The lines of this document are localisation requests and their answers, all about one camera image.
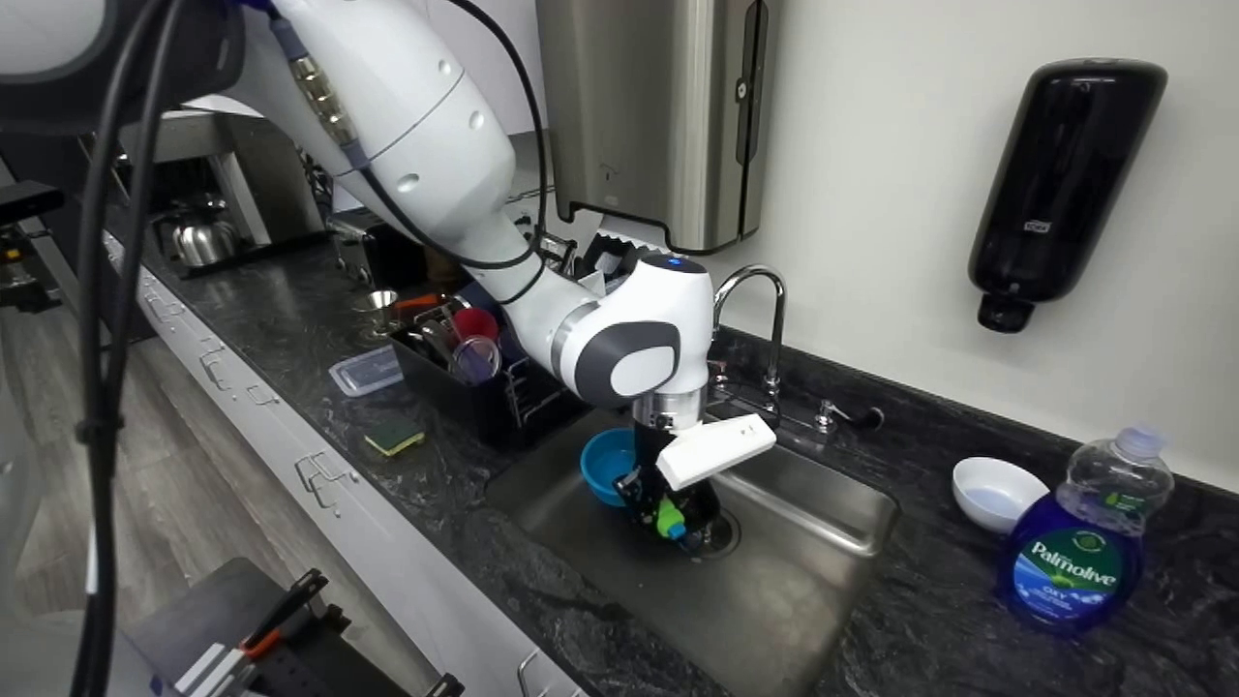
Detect black wall soap dispenser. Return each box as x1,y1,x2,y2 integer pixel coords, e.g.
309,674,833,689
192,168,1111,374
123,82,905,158
968,59,1171,336

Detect clear purple glass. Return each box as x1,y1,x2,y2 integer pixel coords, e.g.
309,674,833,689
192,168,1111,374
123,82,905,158
444,332,504,390

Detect black dish rack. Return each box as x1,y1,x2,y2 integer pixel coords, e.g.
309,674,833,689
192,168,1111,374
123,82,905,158
382,286,587,452

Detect stainless coffee brewer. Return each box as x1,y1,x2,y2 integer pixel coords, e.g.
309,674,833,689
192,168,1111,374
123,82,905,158
94,109,332,247

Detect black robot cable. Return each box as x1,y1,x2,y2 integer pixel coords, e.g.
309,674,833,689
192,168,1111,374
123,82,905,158
70,0,185,697

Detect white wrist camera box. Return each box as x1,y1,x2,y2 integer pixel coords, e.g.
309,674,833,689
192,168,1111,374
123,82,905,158
655,411,781,498

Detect red cup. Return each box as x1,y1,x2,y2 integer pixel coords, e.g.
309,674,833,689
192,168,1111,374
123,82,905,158
448,301,504,345

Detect clear plastic food container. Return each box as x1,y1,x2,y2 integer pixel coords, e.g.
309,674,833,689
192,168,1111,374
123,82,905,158
325,340,412,402

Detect chrome faucet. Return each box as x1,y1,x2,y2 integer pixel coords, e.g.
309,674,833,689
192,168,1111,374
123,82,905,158
704,263,893,441

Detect steel paper towel dispenser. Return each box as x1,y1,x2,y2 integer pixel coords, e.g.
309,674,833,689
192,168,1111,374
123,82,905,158
538,0,778,261

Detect white base cabinets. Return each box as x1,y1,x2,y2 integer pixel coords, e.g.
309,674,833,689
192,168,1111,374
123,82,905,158
75,207,584,697

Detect small white bowl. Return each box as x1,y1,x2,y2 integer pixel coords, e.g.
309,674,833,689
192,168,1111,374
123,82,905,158
949,452,1053,540

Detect sink drain strainer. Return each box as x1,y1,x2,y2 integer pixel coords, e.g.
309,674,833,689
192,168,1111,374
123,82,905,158
692,509,749,563

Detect black orange handled tool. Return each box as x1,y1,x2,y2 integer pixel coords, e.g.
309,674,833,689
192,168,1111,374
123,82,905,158
205,567,354,689

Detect stainless steel sink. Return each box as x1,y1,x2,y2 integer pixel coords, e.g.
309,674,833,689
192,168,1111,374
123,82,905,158
488,385,902,697

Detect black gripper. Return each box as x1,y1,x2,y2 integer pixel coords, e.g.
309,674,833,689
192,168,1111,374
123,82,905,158
616,427,729,553

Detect blue toy pot green handle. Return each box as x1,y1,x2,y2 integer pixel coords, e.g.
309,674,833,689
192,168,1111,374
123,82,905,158
576,421,692,547

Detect green yellow sponge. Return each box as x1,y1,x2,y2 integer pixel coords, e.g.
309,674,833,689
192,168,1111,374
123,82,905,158
362,411,431,460

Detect steel kettle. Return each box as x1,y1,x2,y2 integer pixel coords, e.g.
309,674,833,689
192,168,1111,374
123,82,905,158
160,189,244,270

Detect blue dish soap bottle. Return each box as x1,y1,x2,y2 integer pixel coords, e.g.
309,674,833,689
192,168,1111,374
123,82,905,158
997,421,1179,637

